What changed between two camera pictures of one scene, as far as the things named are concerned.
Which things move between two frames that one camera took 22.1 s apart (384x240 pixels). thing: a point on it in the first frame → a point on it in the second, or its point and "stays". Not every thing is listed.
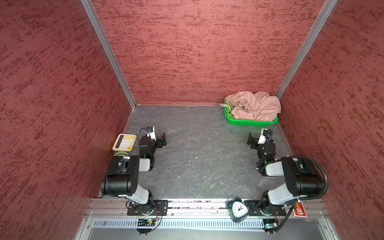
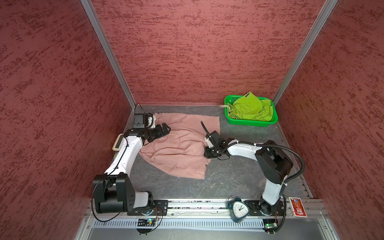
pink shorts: (250, 105) → (181, 150)
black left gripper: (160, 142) → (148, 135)
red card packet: (298, 211) stays
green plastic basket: (247, 122) stays
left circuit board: (146, 222) stays
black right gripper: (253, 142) → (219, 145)
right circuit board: (270, 225) stays
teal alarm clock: (239, 210) stays
